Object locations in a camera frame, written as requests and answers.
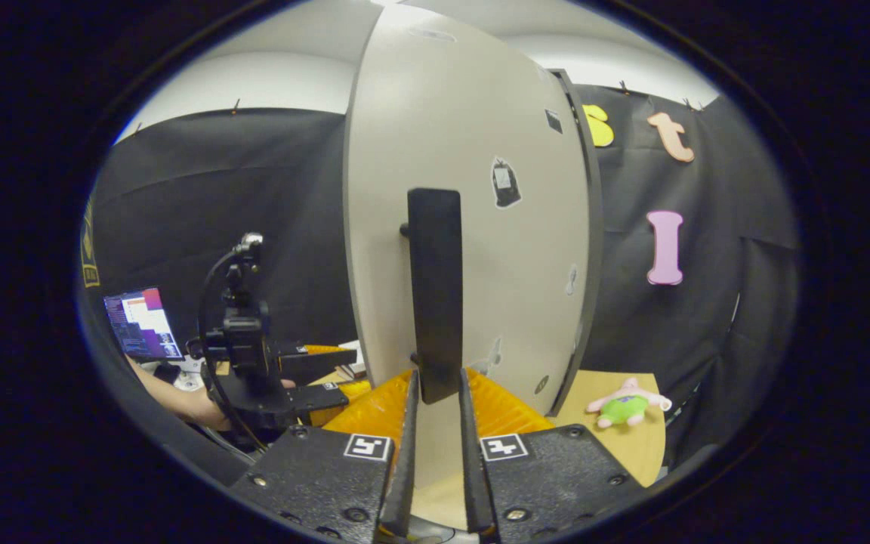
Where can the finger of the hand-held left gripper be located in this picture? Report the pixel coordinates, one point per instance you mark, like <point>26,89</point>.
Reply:
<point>314,361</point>
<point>318,398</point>

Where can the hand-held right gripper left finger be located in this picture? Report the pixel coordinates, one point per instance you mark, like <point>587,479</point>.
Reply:
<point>403,468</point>

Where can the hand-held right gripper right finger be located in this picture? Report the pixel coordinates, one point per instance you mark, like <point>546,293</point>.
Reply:
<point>473,468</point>

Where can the beige cabinet door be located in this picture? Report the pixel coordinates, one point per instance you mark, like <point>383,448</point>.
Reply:
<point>480,113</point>

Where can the small printed box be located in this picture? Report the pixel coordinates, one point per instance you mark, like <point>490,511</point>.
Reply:
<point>352,363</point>

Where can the laptop screen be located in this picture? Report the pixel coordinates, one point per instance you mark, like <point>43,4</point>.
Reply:
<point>144,325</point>

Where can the black backdrop cloth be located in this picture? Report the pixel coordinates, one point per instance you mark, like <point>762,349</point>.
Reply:
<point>269,189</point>

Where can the green pink plush toy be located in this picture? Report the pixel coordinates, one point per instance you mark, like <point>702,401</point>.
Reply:
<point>624,408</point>

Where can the yellow printed sign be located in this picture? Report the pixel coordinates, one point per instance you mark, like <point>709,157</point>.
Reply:
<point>89,249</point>

